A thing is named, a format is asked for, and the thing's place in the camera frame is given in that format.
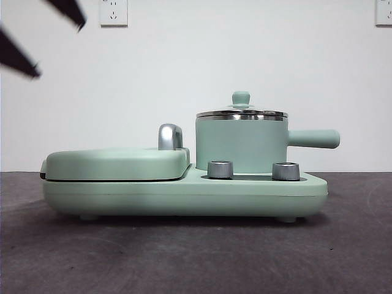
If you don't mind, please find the mint green chrome-handled griddle lid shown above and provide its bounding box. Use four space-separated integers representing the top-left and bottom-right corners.
45 122 189 181

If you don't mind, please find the silver control knob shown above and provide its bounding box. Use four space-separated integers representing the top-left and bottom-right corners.
271 161 300 181
206 159 234 179

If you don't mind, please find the white wall socket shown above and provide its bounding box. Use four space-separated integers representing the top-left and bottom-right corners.
375 0 392 27
99 0 129 27

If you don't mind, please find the glass pot lid green knob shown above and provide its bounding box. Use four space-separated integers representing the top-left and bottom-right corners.
195 90 288 119

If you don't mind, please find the mint green breakfast machine base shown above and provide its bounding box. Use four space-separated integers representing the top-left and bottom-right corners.
41 162 328 223

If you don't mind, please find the mint green steamer pot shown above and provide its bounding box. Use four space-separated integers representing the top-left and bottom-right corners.
194 115 341 172

